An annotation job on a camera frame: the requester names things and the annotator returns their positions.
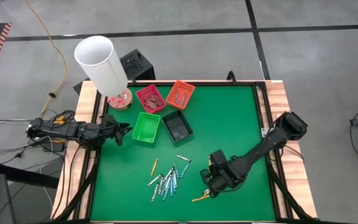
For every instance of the white crayon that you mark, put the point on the white crayon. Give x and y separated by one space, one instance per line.
183 158

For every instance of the green plastic basket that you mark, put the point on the green plastic basket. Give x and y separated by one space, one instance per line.
146 127

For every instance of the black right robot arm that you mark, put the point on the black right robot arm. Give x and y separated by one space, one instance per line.
269 140

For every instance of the black perforated box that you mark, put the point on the black perforated box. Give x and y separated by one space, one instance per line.
138 63

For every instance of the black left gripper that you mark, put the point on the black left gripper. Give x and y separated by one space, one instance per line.
107 130

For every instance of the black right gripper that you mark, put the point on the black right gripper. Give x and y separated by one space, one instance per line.
228 175

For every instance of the black plastic basket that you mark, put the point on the black plastic basket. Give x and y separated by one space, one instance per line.
177 127

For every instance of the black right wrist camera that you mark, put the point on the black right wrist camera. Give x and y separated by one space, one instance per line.
218 158

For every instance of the red plastic basket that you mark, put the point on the red plastic basket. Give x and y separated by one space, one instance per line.
141 93

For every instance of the yellow crayon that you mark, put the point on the yellow crayon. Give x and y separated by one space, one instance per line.
154 167
199 198
210 160
206 192

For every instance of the orange plastic basket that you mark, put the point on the orange plastic basket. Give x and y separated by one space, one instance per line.
188 88

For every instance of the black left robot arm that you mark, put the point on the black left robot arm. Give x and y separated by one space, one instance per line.
57 129

